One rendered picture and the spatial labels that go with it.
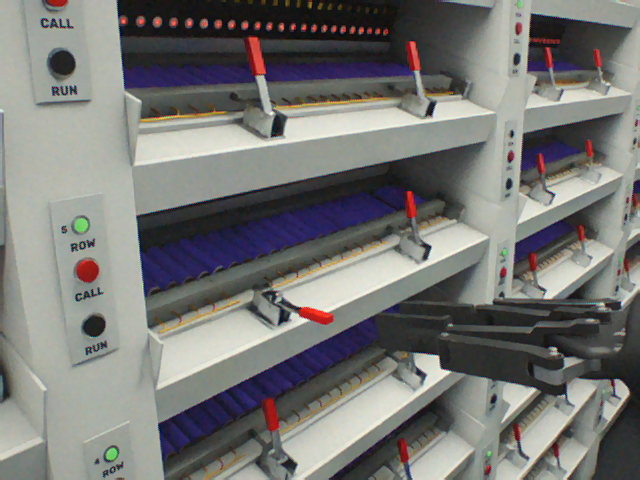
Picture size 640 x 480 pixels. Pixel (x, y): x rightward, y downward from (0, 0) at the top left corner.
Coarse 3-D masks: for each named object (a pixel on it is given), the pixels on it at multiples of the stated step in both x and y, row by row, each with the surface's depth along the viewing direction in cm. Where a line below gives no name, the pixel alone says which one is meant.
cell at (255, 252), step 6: (222, 228) 73; (228, 228) 73; (222, 234) 73; (228, 234) 73; (234, 234) 73; (228, 240) 72; (234, 240) 72; (240, 240) 72; (246, 240) 72; (240, 246) 71; (246, 246) 71; (252, 246) 71; (246, 252) 71; (252, 252) 70; (258, 252) 70; (252, 258) 70
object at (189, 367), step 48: (288, 192) 84; (432, 192) 99; (384, 240) 85; (432, 240) 88; (480, 240) 92; (336, 288) 71; (384, 288) 75; (192, 336) 58; (240, 336) 60; (288, 336) 63; (192, 384) 55
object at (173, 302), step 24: (384, 216) 86; (432, 216) 93; (312, 240) 75; (336, 240) 76; (360, 240) 81; (264, 264) 68; (288, 264) 70; (192, 288) 61; (216, 288) 62; (240, 288) 66; (168, 312) 59
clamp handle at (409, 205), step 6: (408, 192) 81; (408, 198) 81; (408, 204) 81; (408, 210) 81; (414, 210) 81; (408, 216) 81; (414, 216) 81; (414, 222) 82; (414, 228) 81; (414, 234) 81; (414, 240) 82
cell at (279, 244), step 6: (252, 222) 76; (252, 228) 76; (258, 228) 75; (264, 228) 75; (258, 234) 75; (264, 234) 75; (270, 234) 75; (270, 240) 74; (276, 240) 74; (282, 240) 74; (276, 246) 73; (282, 246) 73
